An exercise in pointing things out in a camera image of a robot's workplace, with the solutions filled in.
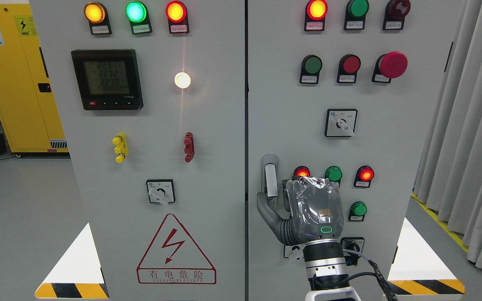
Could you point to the grey robotic hand plastic-covered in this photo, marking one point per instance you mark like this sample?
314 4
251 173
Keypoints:
316 212

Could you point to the silver door swing handle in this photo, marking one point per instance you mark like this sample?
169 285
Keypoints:
269 180

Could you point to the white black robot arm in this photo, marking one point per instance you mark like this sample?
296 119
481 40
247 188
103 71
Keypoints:
326 272

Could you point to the right grey cabinet door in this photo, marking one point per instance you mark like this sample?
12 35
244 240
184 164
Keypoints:
287 119

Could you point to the grey cabinet door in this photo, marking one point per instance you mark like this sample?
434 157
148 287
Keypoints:
210 190
287 119

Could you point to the left grey cabinet door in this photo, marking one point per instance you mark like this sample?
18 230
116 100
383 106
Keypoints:
210 190

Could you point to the red indicator light left door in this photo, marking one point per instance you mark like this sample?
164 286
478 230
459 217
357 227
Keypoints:
178 18

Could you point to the red lit indicator left middle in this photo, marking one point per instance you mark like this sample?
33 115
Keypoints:
301 171

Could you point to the red lit indicator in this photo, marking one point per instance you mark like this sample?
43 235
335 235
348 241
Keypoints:
301 171
364 176

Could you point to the green indicator middle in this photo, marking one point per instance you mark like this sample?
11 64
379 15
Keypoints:
334 174

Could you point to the green push button lower right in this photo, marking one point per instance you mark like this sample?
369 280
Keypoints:
357 212

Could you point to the green push button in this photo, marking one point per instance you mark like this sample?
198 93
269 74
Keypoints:
357 212
310 69

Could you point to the red lit indicator right middle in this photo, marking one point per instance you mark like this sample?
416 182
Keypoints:
364 176

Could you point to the green push button upper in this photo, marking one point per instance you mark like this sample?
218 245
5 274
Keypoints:
310 69

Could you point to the red push button upper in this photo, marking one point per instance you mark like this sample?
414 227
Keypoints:
348 68

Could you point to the red triangle danger warning sticker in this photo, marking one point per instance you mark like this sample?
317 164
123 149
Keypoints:
173 257

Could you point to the grey curtain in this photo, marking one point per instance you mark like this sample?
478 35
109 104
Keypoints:
449 179

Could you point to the right yellow black striped base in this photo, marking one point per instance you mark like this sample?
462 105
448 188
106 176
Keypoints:
427 287

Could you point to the yellow black striped base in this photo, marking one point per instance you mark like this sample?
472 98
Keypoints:
72 290
427 287

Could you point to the red mushroom emergency stop button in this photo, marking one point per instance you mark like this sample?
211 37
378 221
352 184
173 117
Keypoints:
389 66

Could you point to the white lit indicator light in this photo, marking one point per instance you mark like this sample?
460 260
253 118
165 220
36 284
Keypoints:
182 80

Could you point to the red indicator light top right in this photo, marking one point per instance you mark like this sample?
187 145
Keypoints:
315 13

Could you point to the green indicator light top right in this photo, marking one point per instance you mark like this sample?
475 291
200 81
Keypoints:
355 16

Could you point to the green indicator light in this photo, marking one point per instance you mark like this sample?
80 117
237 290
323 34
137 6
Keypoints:
355 16
138 17

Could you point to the dark red buzzer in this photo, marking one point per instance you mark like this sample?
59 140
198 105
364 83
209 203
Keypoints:
395 13

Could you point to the black digital power meter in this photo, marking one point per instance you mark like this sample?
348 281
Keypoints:
108 79

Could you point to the left yellow black striped base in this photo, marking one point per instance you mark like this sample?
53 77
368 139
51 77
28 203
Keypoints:
72 290

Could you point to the green indicator light top left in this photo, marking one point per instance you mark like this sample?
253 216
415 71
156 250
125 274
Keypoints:
138 17

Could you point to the amber indicator light top left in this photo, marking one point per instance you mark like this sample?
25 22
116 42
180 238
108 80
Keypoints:
97 17

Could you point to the yellow safety cabinet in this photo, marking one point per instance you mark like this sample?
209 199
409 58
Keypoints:
28 111

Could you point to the white lower rotary selector switch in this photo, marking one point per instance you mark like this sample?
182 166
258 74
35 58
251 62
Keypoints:
293 254

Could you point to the black key selector switch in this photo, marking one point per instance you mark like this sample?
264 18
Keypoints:
352 244

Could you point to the right door upper selector switch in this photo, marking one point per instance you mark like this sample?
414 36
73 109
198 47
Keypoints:
340 123

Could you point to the red terminal post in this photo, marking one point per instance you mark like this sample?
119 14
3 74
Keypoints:
189 149

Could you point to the left door rotary selector switch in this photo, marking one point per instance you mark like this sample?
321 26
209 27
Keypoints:
161 191

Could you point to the yellow terminal post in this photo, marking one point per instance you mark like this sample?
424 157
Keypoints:
121 147

